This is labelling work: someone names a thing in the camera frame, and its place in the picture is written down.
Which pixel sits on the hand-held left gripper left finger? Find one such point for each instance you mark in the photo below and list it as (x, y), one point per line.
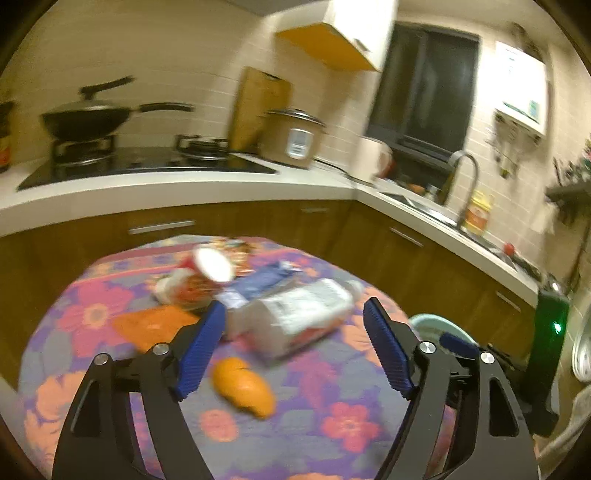
(203, 346)

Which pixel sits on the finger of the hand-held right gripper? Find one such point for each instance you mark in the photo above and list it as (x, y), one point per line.
(457, 344)

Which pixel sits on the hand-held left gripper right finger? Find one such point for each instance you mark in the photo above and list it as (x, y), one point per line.
(388, 350)

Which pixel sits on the light teal plastic laundry basket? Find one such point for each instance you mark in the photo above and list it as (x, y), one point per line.
(438, 323)

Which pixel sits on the orange fruit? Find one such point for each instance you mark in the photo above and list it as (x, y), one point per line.
(244, 387)

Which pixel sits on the red instant noodle cup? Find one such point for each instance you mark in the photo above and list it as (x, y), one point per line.
(212, 265)

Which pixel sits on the blue and white carton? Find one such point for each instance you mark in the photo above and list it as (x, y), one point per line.
(263, 281)

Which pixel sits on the white plastic packaging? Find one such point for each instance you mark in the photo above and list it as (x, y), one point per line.
(295, 314)

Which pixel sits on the round metal lid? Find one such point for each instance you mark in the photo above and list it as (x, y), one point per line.
(582, 346)

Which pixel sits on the dark dish scrubber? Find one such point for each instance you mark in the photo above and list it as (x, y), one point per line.
(526, 267)

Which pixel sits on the white towel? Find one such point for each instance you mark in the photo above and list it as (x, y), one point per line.
(568, 434)

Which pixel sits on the red tomato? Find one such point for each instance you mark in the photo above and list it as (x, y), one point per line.
(509, 249)

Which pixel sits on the floral printed cloth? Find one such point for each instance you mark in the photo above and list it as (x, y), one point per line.
(92, 318)

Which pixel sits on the steel kitchen sink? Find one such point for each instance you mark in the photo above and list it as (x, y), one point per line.
(438, 214)

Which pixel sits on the yellow detergent bottle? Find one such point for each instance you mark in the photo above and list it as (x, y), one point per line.
(478, 214)

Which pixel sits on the wooden base cabinets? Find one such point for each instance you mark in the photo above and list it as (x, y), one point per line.
(286, 221)

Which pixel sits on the steel sink faucet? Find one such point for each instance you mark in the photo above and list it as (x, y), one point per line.
(473, 170)

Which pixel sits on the black gas stove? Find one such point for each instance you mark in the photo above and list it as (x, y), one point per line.
(138, 164)

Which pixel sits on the cream electric kettle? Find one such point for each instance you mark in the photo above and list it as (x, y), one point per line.
(369, 157)

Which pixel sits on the brown rice cooker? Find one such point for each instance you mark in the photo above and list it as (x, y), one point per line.
(286, 138)

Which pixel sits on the wooden cutting board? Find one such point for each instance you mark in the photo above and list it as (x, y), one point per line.
(258, 97)

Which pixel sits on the black wok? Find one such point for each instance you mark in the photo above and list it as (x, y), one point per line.
(83, 120)

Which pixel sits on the dark window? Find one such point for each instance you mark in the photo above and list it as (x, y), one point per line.
(425, 83)

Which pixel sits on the white water heater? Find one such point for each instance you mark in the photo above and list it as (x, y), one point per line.
(521, 78)

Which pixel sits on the dark bottle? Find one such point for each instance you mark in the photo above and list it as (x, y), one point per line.
(4, 147)

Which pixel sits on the dark wall shelf rack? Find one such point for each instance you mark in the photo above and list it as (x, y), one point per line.
(568, 194)

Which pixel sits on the white and yellow wall cabinet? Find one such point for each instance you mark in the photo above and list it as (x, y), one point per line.
(360, 27)

